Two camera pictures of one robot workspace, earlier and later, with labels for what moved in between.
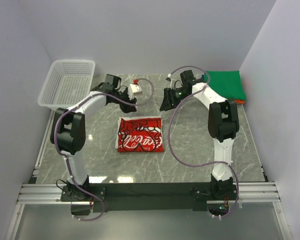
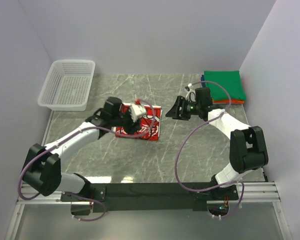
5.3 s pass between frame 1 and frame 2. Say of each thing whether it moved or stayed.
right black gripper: moved
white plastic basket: stayed
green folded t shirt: stayed
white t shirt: moved
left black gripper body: moved
